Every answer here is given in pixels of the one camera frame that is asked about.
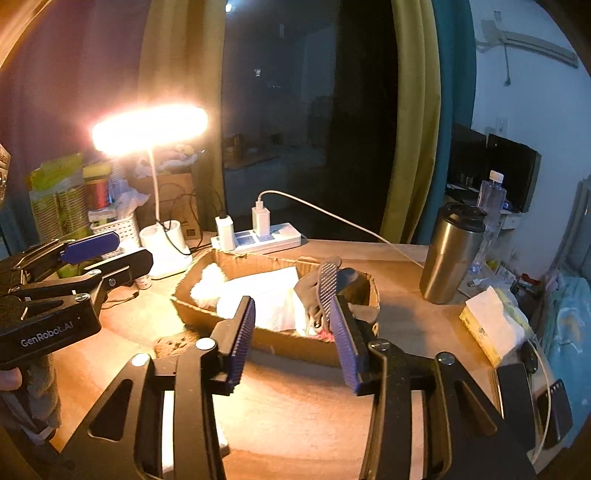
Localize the yellow tissue pack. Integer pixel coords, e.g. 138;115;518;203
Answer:
459;286;526;368

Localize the white cloth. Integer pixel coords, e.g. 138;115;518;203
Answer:
189;263;228;309

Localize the red thread spool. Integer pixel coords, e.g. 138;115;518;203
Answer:
84;178;110;210

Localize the black smartphone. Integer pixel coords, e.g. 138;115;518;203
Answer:
496;363;536;452

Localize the white power strip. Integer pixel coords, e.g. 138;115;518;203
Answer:
228;223;303;255

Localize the clear water bottle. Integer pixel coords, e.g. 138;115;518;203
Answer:
470;170;507;274

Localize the brown sponge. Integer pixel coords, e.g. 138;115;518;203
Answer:
153;332;197;359

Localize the black speaker monitor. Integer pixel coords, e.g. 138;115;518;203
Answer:
487;134;541;213

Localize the grey headboard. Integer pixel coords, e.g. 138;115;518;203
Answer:
558;177;590;281

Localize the steel travel mug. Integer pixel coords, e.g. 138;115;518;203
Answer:
420;202;487;304

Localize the pink plush toy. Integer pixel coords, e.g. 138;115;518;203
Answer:
308;326;334;342

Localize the white charger with cable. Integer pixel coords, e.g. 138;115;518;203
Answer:
250;188;424;269

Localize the white desk lamp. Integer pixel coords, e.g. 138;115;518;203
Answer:
90;102;208;280

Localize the green snack bag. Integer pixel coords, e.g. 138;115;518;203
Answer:
26;153;90;242

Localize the white plastic basket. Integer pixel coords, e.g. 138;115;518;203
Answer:
90;213;141;260

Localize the small white charger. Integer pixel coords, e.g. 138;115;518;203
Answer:
215;214;235;252

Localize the grey striped sock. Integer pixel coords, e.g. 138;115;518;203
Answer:
294;256;359;336

